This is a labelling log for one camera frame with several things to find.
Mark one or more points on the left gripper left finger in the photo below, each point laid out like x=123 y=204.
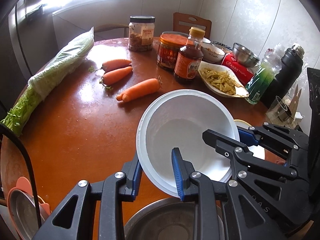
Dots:
x=74 y=217

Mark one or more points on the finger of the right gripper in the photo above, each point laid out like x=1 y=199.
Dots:
x=277 y=138
x=225 y=144

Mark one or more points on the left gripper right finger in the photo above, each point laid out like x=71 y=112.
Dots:
x=222 y=210

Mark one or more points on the white plastic bowl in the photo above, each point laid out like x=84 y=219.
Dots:
x=178 y=119

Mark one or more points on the yellow bowl with handle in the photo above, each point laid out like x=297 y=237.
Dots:
x=258 y=151

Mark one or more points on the clear drinking glass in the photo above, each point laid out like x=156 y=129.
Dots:
x=278 y=112

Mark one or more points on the red tissue pack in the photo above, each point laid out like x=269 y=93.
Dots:
x=242 y=73

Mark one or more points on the steel basin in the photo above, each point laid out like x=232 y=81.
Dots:
x=167 y=218

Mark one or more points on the green plastic bottle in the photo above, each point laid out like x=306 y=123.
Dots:
x=269 y=67

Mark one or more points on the white dish with food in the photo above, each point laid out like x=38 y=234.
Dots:
x=221 y=80

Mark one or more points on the small steel bowl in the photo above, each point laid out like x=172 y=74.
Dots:
x=244 y=56

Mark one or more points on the black thermos flask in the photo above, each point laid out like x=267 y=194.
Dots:
x=291 y=63

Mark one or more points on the white ceramic bowl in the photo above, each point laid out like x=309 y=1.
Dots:
x=211 y=53

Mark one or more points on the brown vinegar bottle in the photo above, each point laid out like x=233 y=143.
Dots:
x=189 y=57

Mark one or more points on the orange plate with steel dish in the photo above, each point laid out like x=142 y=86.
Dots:
x=21 y=207

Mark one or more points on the near carrot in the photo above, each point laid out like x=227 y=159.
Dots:
x=140 y=89

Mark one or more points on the carrot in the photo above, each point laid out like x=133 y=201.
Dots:
x=140 y=89
x=112 y=65
x=112 y=77

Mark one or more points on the middle carrot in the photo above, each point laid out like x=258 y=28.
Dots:
x=112 y=77

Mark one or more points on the orange lid sauce jar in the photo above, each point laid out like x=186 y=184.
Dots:
x=170 y=43

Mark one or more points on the far carrot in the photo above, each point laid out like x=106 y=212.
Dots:
x=112 y=65

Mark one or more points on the wooden chair back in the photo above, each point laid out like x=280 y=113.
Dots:
x=183 y=22

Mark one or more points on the celery in plastic bag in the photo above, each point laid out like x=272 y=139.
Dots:
x=41 y=84

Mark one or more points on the clear jar black lid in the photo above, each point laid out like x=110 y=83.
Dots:
x=141 y=32

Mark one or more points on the dark refrigerator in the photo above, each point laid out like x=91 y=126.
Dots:
x=26 y=46

